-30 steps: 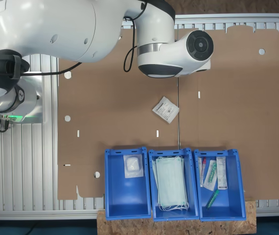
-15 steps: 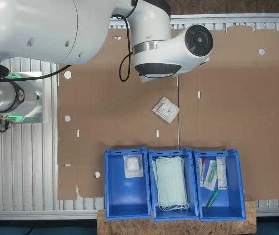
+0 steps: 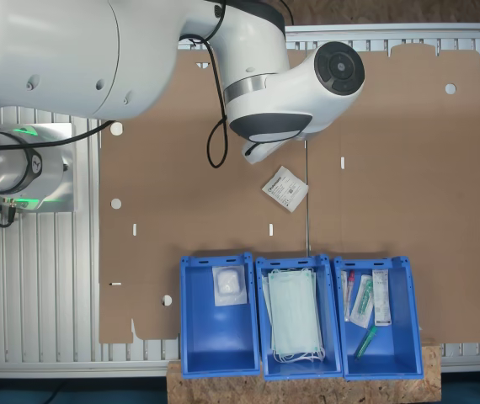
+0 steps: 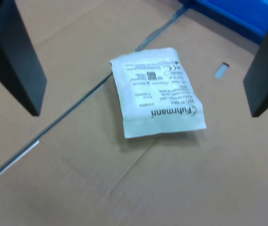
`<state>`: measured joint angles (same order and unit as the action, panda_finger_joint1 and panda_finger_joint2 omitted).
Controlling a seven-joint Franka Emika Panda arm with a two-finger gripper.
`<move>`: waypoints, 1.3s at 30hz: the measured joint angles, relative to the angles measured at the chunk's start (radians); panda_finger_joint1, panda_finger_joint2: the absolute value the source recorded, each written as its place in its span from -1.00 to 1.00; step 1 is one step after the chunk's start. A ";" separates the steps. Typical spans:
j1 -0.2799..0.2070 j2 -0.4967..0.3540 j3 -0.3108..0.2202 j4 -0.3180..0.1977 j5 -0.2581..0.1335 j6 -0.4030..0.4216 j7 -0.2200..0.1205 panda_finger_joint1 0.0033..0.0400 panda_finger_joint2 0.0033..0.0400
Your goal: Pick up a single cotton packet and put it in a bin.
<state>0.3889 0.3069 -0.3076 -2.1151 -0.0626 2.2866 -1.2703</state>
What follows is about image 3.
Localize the white printed gauze packet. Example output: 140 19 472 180
261 165 310 214

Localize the cotton in clear bag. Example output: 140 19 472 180
211 264 249 307

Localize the blue bin holding cotton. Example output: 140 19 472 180
179 251 262 378

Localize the brown cardboard sheet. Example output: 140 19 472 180
99 48 307 344
306 44 480 344

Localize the stack of pale masks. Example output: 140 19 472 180
262 267 326 365

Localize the packet with red-capped tube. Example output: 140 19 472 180
340 270 357 323

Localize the packet with green tube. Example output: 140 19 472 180
349 274 375 329

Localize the long white printed packet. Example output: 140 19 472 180
371 268 392 327

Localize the blue bin holding masks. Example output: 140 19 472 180
254 253 344 382

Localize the blue bin holding tubes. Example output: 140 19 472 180
333 255 424 381

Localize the loose green tube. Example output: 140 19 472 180
354 326 379 361

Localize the chipboard wood block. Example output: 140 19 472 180
166 338 442 404

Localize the black camera cable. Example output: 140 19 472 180
0 0 229 169

